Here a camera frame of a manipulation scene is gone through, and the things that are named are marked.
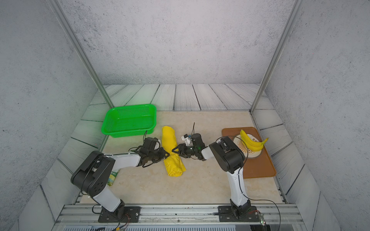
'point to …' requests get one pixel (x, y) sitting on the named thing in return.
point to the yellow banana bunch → (250, 145)
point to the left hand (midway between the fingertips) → (171, 155)
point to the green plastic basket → (129, 120)
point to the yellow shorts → (174, 164)
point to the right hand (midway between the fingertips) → (173, 153)
